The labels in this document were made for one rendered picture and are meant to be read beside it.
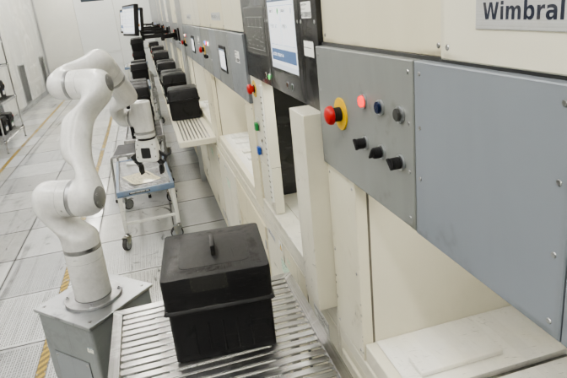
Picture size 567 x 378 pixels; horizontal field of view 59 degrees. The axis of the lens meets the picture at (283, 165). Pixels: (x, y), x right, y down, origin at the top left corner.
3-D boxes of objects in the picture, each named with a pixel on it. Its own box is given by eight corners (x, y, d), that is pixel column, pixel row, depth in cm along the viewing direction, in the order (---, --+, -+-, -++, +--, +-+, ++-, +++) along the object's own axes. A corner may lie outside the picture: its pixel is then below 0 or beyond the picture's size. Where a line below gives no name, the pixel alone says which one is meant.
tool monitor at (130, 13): (125, 45, 478) (117, 6, 467) (179, 40, 489) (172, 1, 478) (124, 48, 440) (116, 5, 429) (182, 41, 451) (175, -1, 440)
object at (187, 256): (168, 265, 158) (161, 227, 154) (261, 249, 162) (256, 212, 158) (164, 318, 131) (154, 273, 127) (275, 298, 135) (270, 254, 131)
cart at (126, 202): (121, 208, 466) (111, 159, 452) (178, 197, 480) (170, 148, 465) (123, 253, 377) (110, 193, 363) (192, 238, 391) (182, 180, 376)
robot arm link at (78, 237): (89, 256, 162) (72, 186, 155) (37, 256, 165) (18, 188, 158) (107, 239, 173) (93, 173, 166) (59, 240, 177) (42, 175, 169)
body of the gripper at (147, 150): (131, 138, 215) (135, 163, 219) (153, 137, 213) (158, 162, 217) (138, 133, 222) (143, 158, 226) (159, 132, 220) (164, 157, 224)
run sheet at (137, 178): (120, 178, 403) (119, 175, 403) (147, 170, 416) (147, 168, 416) (134, 186, 379) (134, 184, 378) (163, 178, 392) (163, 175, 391)
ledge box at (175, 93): (169, 115, 451) (164, 86, 443) (200, 110, 456) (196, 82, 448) (169, 121, 423) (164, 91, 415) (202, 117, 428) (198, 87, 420)
